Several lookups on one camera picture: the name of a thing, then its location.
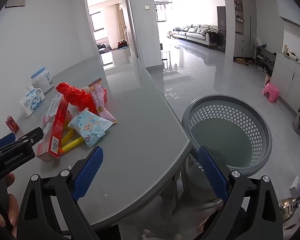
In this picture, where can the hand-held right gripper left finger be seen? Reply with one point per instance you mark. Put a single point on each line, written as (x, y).
(90, 170)

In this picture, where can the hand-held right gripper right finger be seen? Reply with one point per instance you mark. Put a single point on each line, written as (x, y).
(212, 172)

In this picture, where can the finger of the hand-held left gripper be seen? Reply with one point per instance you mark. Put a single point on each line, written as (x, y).
(31, 135)
(5, 140)

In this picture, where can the white medicine box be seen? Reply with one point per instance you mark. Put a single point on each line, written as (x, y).
(53, 132)

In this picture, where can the grey perforated plastic basket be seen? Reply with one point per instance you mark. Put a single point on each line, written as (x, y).
(222, 140)

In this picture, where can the light blue snack packet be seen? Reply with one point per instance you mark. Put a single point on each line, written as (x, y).
(88, 127)

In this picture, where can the red mesh bag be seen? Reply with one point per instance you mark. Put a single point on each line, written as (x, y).
(75, 97)

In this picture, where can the pink snack wrapper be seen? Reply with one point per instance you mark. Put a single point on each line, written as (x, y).
(101, 105)

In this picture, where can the person's left hand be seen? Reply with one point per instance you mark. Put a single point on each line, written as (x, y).
(13, 210)

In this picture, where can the small red box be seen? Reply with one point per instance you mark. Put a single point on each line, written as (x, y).
(12, 126)

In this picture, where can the blue and white tissue pack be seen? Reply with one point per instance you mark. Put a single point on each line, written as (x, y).
(31, 102)

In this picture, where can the white canister with blue lid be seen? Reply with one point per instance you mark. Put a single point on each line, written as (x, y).
(42, 82)

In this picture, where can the checked laundry basket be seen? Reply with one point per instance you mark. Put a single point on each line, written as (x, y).
(297, 127)

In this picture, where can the pink plastic stool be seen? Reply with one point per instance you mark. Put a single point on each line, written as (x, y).
(271, 90)

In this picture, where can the cardboard box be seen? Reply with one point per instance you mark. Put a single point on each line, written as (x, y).
(241, 60)

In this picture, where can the white sideboard cabinet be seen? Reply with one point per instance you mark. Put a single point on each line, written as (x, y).
(290, 85)

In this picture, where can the shoe rack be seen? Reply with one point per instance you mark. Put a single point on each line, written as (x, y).
(265, 60)

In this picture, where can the white paper bag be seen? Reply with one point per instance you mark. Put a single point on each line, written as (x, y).
(257, 41)

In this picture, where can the grey sofa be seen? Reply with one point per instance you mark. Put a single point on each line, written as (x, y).
(197, 32)

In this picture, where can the dark refrigerator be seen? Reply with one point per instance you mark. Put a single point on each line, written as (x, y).
(221, 30)

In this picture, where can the white door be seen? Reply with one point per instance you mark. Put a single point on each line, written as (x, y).
(128, 20)

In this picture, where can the tall grey shelf cabinet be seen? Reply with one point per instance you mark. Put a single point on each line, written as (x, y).
(247, 17)

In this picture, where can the wall light switch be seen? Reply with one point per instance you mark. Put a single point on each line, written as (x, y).
(147, 7)

